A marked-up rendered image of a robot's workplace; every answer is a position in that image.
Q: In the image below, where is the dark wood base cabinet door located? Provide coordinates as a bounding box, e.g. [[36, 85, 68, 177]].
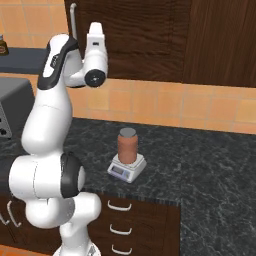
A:
[[0, 192, 65, 255]]

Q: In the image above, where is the white cabinet door handle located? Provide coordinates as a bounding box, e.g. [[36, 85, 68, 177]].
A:
[[68, 2, 80, 42]]

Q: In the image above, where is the brown bottle with grey cap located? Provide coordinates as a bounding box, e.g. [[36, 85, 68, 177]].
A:
[[117, 127, 139, 165]]

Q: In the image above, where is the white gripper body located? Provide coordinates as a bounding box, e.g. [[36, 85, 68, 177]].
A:
[[87, 21, 104, 35]]

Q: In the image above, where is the grey toaster oven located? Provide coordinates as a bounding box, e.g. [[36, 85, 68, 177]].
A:
[[0, 76, 36, 140]]

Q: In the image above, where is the dark wood drawer front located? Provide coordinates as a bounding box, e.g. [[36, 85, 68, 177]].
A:
[[87, 238, 169, 256], [98, 193, 169, 219], [89, 215, 169, 242]]

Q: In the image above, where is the white digital scale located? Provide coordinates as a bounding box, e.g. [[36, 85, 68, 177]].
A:
[[106, 152, 148, 184]]

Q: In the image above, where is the white drawer handle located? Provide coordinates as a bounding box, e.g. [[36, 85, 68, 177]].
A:
[[109, 223, 133, 236], [111, 244, 133, 256], [106, 199, 133, 213]]

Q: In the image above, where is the small brown jar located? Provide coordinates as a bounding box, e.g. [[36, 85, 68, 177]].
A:
[[0, 34, 10, 57]]

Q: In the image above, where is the white base cabinet handle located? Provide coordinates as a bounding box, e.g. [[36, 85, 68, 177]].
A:
[[6, 200, 22, 229], [0, 211, 11, 227]]

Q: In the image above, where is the dark grey shelf board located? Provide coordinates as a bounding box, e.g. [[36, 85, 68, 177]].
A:
[[0, 46, 48, 75]]

